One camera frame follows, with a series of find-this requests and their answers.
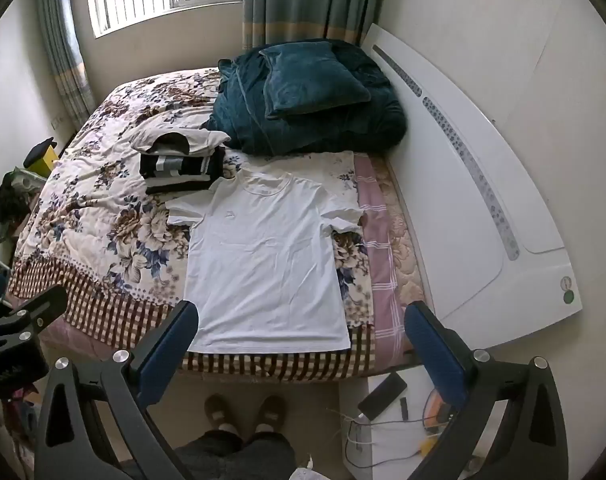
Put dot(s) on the floral quilt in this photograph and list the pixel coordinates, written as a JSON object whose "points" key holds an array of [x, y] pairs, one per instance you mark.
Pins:
{"points": [[98, 220]]}

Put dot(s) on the white nightstand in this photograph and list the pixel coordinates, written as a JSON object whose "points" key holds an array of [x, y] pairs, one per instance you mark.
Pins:
{"points": [[383, 455]]}

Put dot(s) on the folded cream t-shirt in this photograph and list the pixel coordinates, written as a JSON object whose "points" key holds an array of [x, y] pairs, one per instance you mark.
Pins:
{"points": [[203, 139]]}

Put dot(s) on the dark cloth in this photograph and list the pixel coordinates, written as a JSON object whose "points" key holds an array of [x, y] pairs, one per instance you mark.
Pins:
{"points": [[13, 205]]}

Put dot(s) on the black smartphone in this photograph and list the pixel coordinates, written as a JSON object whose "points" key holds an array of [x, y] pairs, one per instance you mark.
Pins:
{"points": [[383, 396]]}

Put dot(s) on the white headboard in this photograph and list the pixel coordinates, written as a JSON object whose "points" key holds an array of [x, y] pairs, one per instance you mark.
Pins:
{"points": [[458, 240]]}

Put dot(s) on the folded black striped garment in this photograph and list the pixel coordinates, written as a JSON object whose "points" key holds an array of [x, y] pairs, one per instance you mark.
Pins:
{"points": [[183, 169]]}

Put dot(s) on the orange item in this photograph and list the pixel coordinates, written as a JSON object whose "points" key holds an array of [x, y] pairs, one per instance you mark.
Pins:
{"points": [[434, 406]]}

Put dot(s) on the wide teal curtain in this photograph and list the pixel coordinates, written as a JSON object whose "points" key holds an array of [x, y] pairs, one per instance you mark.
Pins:
{"points": [[308, 0]]}

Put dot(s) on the pink checked bed sheet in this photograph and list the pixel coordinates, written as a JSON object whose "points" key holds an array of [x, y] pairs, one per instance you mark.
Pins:
{"points": [[378, 240]]}

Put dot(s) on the person's dark grey pants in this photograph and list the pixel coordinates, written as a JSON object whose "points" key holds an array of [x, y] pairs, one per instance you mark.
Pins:
{"points": [[233, 455]]}

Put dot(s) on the small black stick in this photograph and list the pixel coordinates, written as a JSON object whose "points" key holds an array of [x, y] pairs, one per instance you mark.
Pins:
{"points": [[404, 408]]}

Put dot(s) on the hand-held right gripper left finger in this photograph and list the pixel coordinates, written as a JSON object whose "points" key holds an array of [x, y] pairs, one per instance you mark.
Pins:
{"points": [[167, 346]]}

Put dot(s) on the teal blanket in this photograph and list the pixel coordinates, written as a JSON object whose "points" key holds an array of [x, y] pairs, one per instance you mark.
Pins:
{"points": [[333, 127]]}

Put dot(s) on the person's left slipper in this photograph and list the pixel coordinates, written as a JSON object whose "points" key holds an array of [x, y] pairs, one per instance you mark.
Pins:
{"points": [[220, 412]]}

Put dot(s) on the person's slipper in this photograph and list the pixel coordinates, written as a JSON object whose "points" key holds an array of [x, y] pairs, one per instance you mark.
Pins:
{"points": [[270, 412], [220, 412]]}

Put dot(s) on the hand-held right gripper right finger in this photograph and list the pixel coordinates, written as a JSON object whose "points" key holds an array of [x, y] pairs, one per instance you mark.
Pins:
{"points": [[433, 346]]}

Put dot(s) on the white t-shirt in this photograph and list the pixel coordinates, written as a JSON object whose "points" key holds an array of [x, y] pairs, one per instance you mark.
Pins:
{"points": [[263, 270]]}

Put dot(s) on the narrow teal curtain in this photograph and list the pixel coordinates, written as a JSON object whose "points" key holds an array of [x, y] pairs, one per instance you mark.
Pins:
{"points": [[65, 50]]}

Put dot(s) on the wall outlet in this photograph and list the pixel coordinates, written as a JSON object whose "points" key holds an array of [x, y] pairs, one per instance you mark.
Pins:
{"points": [[57, 121]]}

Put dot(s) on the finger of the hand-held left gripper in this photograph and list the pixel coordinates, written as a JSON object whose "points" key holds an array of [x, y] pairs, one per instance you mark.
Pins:
{"points": [[33, 311]]}

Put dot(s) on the person's right slipper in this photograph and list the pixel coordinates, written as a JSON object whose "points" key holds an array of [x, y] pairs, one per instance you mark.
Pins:
{"points": [[270, 412]]}

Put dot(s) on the teal pillow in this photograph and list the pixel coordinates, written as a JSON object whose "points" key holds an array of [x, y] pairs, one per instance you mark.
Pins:
{"points": [[308, 80]]}

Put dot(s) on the yellow box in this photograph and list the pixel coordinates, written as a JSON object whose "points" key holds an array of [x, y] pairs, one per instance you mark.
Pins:
{"points": [[45, 166]]}

